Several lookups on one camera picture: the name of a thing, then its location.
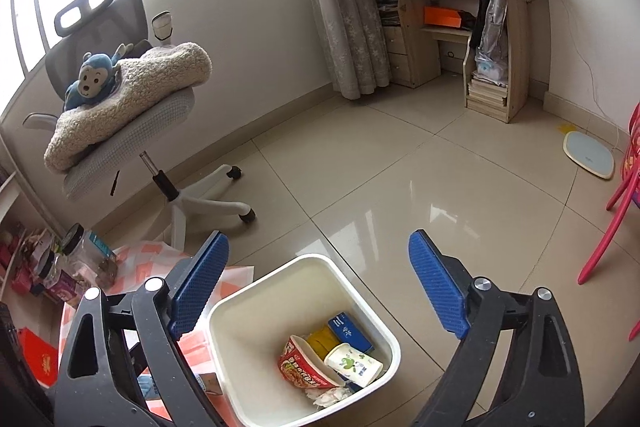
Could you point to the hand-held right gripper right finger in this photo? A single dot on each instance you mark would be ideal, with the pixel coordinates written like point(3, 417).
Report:
point(437, 287)

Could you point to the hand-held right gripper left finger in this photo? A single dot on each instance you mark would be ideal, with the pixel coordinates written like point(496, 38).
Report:
point(200, 287)

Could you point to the white trash bin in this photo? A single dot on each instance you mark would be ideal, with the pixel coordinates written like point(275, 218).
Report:
point(265, 307)

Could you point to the blue small box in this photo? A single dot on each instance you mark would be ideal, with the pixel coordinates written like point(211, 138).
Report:
point(350, 329)

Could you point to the white floral paper cup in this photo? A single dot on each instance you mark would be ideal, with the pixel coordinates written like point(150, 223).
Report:
point(352, 364)

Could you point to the yellow snack wrapper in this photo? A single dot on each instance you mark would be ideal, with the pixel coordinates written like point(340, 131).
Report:
point(322, 342)

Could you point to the red instant noodle cup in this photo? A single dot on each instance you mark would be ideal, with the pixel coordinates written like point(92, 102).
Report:
point(300, 367)

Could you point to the clear plastic nut jar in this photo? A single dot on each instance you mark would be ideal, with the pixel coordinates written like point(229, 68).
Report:
point(92, 257)

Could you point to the purple label cashew jar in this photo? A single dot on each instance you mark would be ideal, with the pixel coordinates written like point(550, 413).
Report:
point(57, 282)

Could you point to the crumpled white tissue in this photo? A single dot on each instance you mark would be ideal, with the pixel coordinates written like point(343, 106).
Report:
point(330, 397)

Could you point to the grey office chair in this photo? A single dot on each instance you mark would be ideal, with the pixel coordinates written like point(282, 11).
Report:
point(125, 137)

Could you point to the red gift box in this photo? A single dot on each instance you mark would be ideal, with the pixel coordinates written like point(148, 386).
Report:
point(37, 357)

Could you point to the stack of books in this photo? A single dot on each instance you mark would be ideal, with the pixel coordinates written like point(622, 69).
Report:
point(487, 94)

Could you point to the white bathroom scale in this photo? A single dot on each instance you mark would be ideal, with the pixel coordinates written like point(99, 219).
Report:
point(590, 152)

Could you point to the red plastic chair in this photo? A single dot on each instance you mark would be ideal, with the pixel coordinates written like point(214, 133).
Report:
point(625, 197)

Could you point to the beige fleece blanket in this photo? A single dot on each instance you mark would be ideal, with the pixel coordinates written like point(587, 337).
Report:
point(150, 82)

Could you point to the blue monkey plush toy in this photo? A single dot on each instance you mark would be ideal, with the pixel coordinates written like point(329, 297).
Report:
point(92, 77)

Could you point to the silver foil bag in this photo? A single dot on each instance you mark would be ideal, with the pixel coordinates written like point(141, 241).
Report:
point(492, 27)

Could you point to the orange flat box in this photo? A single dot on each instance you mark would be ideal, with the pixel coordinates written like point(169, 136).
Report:
point(442, 18)

